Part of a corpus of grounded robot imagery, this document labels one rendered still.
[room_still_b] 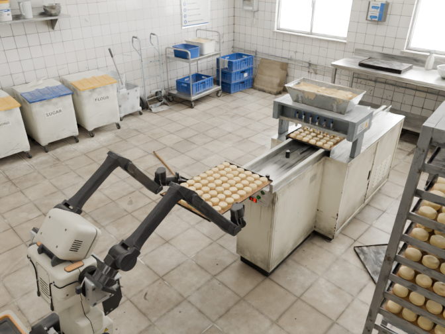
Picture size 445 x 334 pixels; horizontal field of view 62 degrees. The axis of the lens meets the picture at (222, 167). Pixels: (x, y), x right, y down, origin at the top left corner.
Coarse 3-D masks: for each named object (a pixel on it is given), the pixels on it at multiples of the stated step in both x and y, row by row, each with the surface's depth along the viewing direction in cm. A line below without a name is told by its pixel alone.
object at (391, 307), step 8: (392, 304) 143; (392, 312) 142; (400, 312) 142; (408, 312) 139; (408, 320) 138; (416, 320) 139; (424, 320) 136; (424, 328) 135; (432, 328) 136; (440, 328) 133
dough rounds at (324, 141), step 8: (304, 128) 322; (296, 136) 312; (304, 136) 309; (312, 136) 310; (320, 136) 308; (328, 136) 308; (336, 136) 308; (320, 144) 295; (328, 144) 294; (336, 144) 298
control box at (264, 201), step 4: (264, 188) 254; (260, 192) 256; (264, 192) 253; (268, 192) 252; (252, 196) 263; (260, 196) 257; (264, 196) 255; (268, 196) 254; (252, 200) 264; (256, 200) 261; (260, 200) 259; (264, 200) 256; (268, 200) 256; (260, 204) 260; (264, 204) 258; (268, 204) 258
